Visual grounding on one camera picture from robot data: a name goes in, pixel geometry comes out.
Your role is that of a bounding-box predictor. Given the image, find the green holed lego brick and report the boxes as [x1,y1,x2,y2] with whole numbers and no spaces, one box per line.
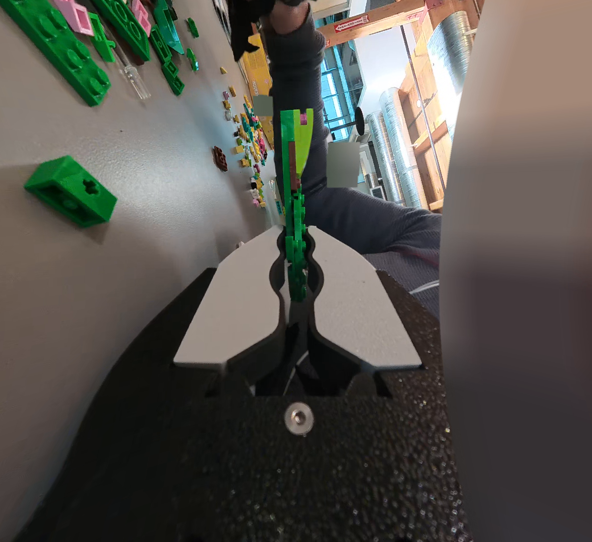
[24,156,118,228]

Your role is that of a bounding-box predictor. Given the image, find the ribbed silver ventilation duct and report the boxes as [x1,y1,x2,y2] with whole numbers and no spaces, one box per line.
[368,87,428,211]

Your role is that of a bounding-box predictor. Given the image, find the yellow lego box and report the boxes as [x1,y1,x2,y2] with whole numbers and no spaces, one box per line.
[243,32,274,106]

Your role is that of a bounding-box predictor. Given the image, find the clear lego piece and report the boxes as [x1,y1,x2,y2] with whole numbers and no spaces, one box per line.
[115,62,151,101]

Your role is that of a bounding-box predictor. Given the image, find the person's right forearm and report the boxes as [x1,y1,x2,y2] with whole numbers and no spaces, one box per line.
[264,1,443,261]

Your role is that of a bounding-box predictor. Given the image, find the green lego plate assembly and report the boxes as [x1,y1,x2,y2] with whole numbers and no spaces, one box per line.
[281,109,315,302]

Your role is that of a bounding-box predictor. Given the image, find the small colourful lego pieces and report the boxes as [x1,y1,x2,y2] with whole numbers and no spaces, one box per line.
[220,66,278,211]

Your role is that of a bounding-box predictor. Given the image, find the large silver ventilation duct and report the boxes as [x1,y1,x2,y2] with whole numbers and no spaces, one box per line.
[424,9,478,124]

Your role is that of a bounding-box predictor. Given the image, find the cluster of green lego parts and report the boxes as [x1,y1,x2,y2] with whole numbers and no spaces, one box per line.
[0,0,200,108]

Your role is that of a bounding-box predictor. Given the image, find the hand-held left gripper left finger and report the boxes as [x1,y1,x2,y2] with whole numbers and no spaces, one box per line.
[172,226,289,385]

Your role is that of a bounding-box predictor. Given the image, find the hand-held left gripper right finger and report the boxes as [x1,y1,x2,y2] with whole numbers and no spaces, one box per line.
[301,226,422,385]

